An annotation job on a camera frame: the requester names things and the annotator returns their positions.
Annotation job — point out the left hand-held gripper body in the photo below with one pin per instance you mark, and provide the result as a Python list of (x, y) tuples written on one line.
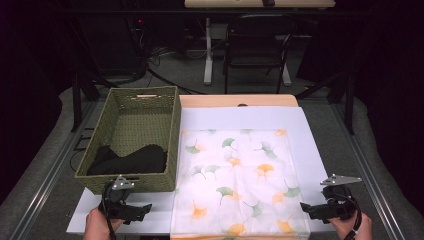
[(120, 196)]

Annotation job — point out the person's left hand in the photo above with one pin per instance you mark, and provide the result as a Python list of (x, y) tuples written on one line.
[(98, 228)]

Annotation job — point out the black folding chair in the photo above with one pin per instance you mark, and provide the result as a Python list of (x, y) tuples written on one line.
[(253, 43)]

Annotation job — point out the black metal stand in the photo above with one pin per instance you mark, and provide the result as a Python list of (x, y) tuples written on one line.
[(349, 106), (76, 106)]

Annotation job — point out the dark item on desk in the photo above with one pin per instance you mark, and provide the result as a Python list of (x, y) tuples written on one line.
[(268, 2)]

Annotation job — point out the light wooden desk white legs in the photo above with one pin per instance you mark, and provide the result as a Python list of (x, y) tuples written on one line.
[(208, 50)]

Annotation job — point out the black equipment with red light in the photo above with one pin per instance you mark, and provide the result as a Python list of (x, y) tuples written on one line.
[(138, 33)]

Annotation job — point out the black cloth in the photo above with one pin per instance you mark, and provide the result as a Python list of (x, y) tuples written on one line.
[(140, 163)]

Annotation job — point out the person's right hand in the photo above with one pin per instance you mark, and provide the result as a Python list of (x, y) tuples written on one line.
[(356, 230)]

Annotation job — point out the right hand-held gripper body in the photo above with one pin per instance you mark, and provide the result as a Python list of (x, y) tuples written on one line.
[(338, 200)]

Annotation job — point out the leaf print mesh bag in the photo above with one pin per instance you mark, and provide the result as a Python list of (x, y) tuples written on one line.
[(240, 186)]

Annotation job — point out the aluminium rail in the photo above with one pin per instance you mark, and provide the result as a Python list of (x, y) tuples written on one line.
[(366, 173), (53, 173)]

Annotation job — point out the green woven basket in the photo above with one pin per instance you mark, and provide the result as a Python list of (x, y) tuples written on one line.
[(133, 123)]

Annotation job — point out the white board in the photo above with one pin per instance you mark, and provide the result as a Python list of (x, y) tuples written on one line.
[(233, 116)]

